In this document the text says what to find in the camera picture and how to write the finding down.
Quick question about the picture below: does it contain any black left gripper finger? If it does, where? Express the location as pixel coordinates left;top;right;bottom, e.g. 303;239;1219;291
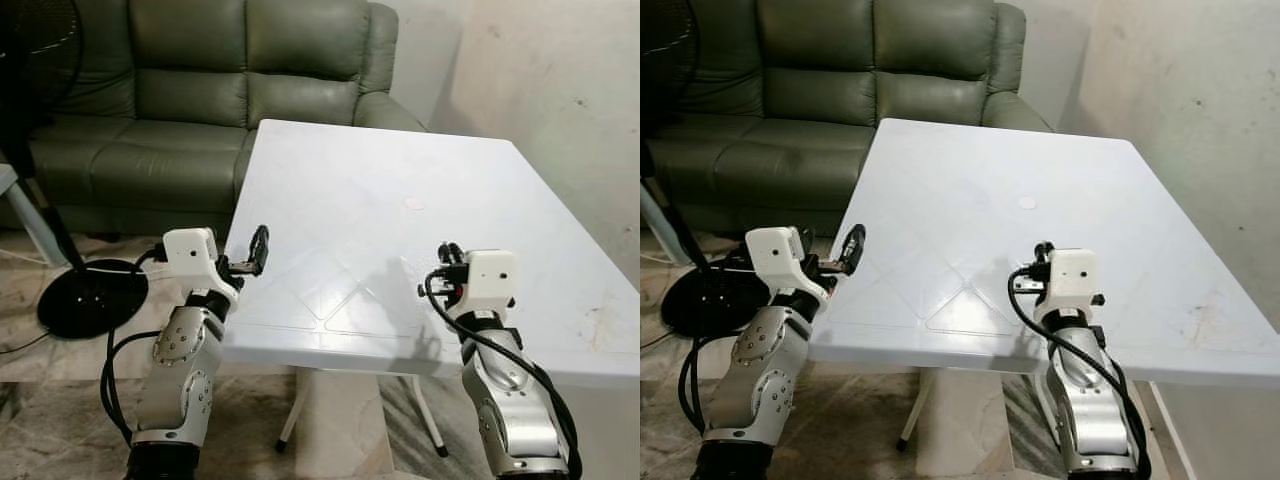
244;225;271;277
841;223;868;277

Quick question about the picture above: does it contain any white plastic folding table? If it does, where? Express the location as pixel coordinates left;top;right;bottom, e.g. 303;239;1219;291
808;117;1280;480
218;118;641;459

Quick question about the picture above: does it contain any black standing fan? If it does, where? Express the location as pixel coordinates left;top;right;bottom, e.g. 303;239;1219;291
640;0;751;337
0;0;149;339

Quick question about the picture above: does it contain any small grey side table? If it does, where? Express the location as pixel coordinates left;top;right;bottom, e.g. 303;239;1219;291
640;183;691;266
0;163;66;266

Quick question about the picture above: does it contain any green leather sofa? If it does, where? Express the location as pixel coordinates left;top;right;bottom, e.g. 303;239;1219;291
0;0;426;241
640;0;1053;239

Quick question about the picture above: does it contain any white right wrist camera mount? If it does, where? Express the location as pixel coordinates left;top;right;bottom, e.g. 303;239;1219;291
1043;248;1101;321
455;250;520;321

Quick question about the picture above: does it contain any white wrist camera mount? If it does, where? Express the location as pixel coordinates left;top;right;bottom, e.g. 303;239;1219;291
745;226;833;301
162;228;242;301
1043;248;1101;321
455;250;520;321

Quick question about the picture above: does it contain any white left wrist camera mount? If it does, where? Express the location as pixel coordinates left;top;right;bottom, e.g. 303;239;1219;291
745;226;833;301
162;228;242;301

